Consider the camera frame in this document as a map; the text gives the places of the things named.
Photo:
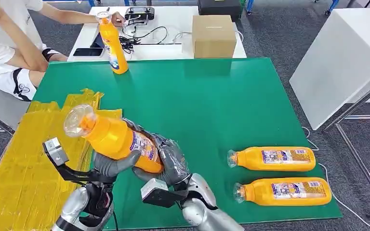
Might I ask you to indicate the black phone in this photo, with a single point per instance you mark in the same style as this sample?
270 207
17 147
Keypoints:
88 52

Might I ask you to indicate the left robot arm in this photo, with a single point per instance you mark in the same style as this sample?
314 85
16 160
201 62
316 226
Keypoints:
76 204

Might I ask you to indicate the metal table frame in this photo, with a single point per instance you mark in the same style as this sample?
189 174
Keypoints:
357 105

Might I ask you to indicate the blue metal frame with castor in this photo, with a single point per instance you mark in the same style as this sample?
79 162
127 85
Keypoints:
250 5

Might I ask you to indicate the person's left hand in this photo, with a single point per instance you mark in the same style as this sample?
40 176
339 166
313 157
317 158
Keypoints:
118 19

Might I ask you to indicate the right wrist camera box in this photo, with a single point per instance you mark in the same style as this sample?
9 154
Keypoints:
154 191

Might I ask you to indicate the grey seat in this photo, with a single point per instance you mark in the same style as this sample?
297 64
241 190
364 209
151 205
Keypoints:
0 102

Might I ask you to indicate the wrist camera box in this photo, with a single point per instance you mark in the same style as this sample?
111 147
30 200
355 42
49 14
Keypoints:
154 191
55 151

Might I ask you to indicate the black controller device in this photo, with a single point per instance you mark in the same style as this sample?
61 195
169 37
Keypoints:
139 13

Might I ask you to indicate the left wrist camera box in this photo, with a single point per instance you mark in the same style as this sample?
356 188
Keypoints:
55 151

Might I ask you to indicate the white desk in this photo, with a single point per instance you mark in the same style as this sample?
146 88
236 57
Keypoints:
178 19

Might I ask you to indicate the white side table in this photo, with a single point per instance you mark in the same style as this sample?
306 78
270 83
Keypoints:
338 63

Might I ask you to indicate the yellow sheet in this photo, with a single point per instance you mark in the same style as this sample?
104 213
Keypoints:
28 178

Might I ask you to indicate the brown cardboard box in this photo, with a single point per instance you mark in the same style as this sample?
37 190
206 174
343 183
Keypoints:
213 36

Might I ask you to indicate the black case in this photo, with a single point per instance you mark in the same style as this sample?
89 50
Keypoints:
220 9

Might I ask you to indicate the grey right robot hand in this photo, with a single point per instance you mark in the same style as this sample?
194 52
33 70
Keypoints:
175 162

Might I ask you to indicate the green table mat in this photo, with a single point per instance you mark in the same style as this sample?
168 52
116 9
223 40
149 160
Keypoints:
204 105

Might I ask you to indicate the orange drink bottle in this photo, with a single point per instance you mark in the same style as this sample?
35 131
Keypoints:
114 47
258 194
245 159
111 137

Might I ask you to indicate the person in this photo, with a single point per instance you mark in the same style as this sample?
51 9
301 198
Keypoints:
9 38

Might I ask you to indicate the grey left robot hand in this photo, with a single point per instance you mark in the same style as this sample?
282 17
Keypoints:
114 166

